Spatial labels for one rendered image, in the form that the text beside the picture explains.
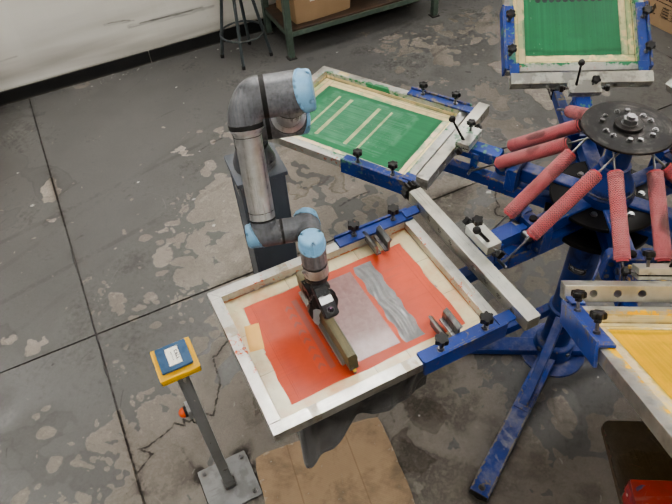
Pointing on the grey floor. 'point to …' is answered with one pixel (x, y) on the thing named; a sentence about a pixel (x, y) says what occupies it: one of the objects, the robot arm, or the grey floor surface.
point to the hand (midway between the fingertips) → (325, 320)
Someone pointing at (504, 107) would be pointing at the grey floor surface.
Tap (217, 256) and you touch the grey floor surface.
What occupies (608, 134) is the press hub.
